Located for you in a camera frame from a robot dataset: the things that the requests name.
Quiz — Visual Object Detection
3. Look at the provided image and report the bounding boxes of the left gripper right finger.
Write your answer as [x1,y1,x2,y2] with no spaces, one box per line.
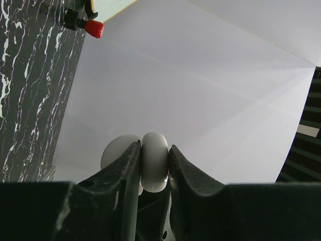
[169,146,320,240]

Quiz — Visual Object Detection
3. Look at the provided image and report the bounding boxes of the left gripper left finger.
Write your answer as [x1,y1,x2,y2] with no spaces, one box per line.
[1,141,140,240]

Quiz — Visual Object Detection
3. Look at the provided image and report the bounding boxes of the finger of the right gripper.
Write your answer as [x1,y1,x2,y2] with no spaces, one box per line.
[135,187,175,240]

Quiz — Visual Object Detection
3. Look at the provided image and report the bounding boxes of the red emergency stop button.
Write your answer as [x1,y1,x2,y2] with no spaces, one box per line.
[63,9,104,39]

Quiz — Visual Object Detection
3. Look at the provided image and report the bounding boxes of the whiteboard with yellow frame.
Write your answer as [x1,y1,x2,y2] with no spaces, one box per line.
[84,0,136,23]

